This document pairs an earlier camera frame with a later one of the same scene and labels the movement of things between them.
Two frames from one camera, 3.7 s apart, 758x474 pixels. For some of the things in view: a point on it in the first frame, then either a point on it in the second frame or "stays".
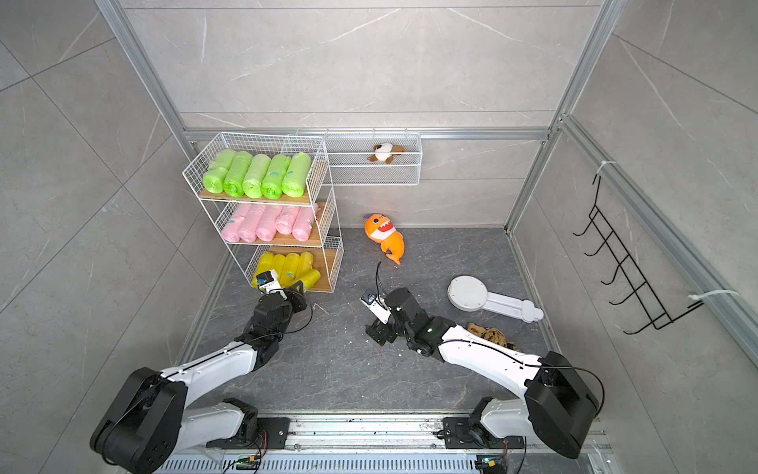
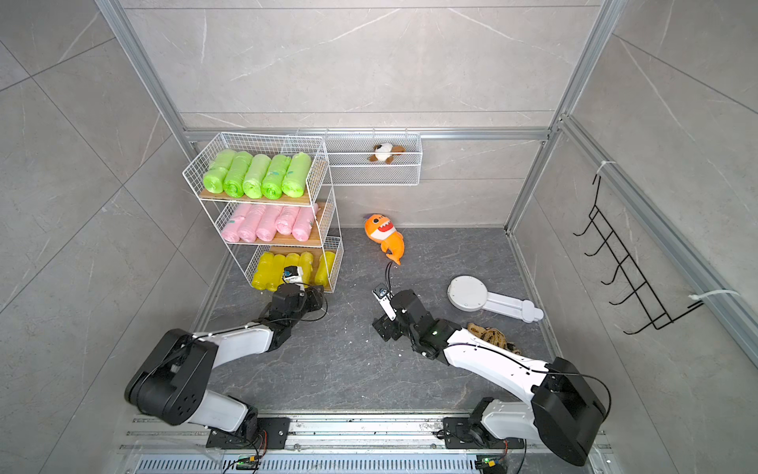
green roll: (213, 180) stays
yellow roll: (309, 278) -> (323, 268)
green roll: (233, 184) stays
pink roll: (303, 224) stays
